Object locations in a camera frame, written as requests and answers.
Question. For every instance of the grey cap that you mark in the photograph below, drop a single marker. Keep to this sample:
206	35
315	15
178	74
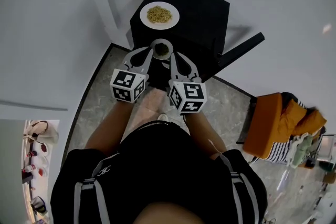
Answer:
39	206

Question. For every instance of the grey bowl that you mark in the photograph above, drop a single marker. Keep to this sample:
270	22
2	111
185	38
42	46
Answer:
170	47

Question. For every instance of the cardboard box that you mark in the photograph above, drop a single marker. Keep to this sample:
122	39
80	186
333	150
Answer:
330	178

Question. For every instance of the yellow noodle food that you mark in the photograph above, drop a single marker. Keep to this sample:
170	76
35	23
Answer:
159	14

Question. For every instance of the person's leg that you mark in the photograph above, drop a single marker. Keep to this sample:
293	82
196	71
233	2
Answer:
152	105

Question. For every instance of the white plate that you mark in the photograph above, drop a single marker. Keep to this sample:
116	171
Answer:
144	18

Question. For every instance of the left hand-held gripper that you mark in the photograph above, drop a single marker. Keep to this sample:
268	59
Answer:
126	85

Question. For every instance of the person's black shirt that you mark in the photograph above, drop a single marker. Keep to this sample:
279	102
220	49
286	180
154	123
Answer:
162	181

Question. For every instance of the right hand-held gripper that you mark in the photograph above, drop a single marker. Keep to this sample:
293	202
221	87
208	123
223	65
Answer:
187	97

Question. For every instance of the person's white shoe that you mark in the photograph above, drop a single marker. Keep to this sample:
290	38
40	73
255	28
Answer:
162	117

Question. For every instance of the black mini fridge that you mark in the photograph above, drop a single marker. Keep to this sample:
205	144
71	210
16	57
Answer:
199	15

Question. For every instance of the orange sofa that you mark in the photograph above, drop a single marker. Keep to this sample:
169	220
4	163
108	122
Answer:
267	123

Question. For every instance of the dark green vegetable food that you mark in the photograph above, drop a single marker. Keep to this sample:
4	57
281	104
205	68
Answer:
161	49

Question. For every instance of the person's chin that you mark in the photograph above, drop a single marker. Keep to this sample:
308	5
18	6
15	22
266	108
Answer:
170	215

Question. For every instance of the person's right forearm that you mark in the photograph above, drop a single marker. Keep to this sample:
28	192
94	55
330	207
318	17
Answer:
204	133

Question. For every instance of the light green cloth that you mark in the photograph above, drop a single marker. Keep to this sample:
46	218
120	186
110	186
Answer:
302	150

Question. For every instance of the black white striped cloth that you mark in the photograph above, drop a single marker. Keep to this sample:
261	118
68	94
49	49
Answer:
279	150

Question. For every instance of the beige bag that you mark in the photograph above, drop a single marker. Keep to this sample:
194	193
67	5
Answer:
44	132

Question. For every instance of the person's left forearm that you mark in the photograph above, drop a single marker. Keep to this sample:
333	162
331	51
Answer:
113	128

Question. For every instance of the person's black shorts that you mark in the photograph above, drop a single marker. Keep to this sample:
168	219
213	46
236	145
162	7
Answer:
155	139

